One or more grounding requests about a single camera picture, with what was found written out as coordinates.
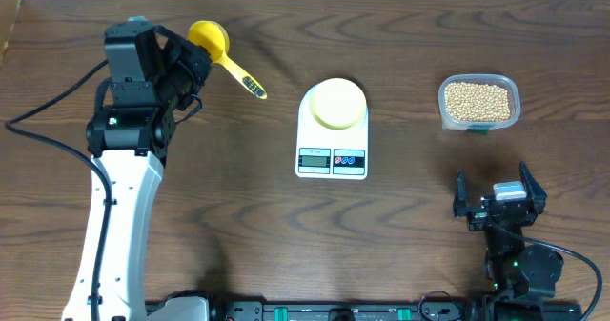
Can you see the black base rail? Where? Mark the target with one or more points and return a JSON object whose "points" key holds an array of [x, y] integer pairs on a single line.
{"points": [[195, 308]]}

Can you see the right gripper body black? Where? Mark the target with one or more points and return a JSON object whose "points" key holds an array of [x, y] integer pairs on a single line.
{"points": [[477, 223]]}

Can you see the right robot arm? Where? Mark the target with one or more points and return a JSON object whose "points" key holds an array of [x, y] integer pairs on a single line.
{"points": [[524, 273]]}

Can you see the clear plastic container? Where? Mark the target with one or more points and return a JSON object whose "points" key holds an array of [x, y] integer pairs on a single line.
{"points": [[449, 123]]}

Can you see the white digital kitchen scale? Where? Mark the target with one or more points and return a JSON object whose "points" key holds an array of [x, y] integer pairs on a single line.
{"points": [[330, 154]]}

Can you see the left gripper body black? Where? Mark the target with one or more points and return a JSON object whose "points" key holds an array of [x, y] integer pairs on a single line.
{"points": [[179, 86]]}

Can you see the yellow measuring scoop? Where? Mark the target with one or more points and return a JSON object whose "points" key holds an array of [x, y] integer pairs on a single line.
{"points": [[212, 37]]}

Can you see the pale yellow bowl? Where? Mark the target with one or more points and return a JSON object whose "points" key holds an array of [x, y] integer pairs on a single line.
{"points": [[338, 104]]}

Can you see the soybeans in container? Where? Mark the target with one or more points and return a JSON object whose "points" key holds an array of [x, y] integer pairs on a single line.
{"points": [[477, 102]]}

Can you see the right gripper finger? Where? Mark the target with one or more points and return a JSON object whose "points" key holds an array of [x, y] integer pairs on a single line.
{"points": [[535, 193], [460, 204]]}

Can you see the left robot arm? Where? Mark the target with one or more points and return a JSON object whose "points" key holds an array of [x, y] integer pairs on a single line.
{"points": [[129, 148]]}

